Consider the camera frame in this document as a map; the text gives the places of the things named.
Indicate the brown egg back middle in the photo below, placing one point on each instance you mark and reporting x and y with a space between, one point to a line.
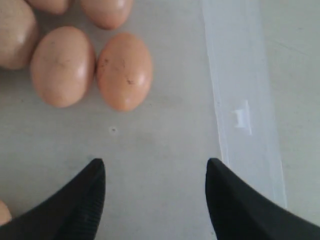
56 7

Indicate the brown egg cluster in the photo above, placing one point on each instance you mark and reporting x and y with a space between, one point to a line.
62 67
124 72

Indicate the brown egg centre left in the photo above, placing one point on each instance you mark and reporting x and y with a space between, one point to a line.
19 34

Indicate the clear plastic container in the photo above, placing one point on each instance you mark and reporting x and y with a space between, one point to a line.
210 98

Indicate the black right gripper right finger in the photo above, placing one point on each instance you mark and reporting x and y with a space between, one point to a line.
238 212

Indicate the brown egg front left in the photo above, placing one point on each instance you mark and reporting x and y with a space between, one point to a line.
5 215

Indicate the brown egg back right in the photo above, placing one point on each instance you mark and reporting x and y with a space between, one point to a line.
107 14

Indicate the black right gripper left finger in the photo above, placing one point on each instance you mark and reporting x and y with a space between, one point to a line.
72 213

